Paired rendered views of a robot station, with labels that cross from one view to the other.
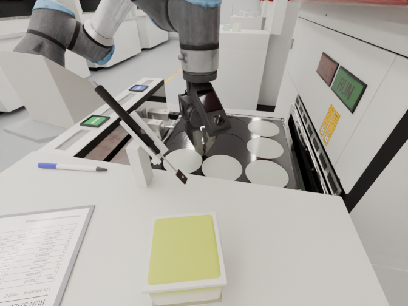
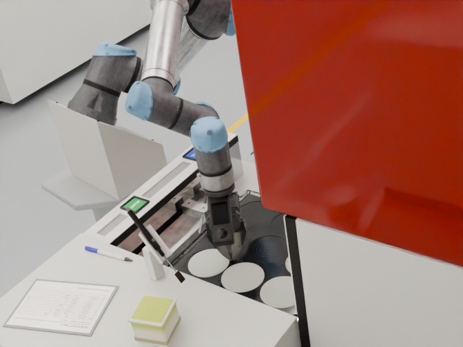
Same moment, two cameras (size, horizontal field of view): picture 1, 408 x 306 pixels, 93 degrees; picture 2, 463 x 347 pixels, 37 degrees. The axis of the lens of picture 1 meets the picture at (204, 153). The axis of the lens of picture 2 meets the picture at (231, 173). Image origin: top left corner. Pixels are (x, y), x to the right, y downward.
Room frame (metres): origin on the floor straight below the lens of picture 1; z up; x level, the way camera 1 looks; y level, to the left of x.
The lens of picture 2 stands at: (-0.69, -0.64, 1.97)
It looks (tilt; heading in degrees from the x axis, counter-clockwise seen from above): 33 degrees down; 29
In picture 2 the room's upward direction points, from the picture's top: 10 degrees counter-clockwise
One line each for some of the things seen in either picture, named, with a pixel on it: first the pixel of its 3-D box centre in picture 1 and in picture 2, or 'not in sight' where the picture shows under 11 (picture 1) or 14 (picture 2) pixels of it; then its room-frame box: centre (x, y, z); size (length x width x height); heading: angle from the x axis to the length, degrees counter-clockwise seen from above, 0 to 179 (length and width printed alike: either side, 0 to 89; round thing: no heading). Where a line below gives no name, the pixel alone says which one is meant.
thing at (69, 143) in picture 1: (125, 122); (171, 200); (0.60, 0.28, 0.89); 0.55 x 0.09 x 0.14; 168
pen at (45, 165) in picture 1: (72, 167); (108, 254); (0.28, 0.26, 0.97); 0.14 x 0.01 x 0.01; 85
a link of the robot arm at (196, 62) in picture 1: (198, 60); (215, 176); (0.42, 0.01, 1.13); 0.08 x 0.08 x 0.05
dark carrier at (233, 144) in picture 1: (226, 143); (268, 250); (0.46, -0.07, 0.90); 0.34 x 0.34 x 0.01; 78
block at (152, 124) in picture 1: (150, 124); (197, 209); (0.57, 0.18, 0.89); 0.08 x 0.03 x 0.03; 78
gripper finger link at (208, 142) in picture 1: (205, 136); (235, 239); (0.43, 0.00, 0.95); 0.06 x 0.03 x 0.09; 24
